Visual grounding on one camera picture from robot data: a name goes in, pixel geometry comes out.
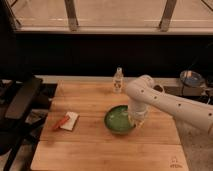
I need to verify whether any green ceramic bowl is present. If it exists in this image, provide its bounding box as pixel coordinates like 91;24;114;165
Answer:
104;105;135;135

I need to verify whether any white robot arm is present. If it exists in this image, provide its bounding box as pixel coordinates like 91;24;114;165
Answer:
125;75;213;136

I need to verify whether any clear plastic bottle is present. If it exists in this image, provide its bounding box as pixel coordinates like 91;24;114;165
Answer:
113;67;123;93

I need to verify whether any round grey dish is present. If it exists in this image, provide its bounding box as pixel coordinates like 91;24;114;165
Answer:
180;70;204;87

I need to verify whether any orange marker pen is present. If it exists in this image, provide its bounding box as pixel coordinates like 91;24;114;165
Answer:
52;115;70;131

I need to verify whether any black office chair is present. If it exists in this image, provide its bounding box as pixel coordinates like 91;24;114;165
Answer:
0;0;44;171

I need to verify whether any grey window frame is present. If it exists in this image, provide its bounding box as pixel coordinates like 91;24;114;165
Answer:
3;0;213;35

